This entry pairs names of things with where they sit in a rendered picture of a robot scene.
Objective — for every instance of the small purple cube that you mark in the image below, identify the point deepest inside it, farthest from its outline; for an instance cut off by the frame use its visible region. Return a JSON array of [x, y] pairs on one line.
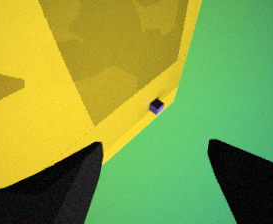
[[156, 106]]

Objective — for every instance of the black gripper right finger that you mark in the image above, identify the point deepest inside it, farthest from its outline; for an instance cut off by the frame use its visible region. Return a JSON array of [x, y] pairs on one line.
[[246, 181]]

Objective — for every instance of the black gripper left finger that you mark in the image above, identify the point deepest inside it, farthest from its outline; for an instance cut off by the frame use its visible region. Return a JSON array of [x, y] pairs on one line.
[[60, 194]]

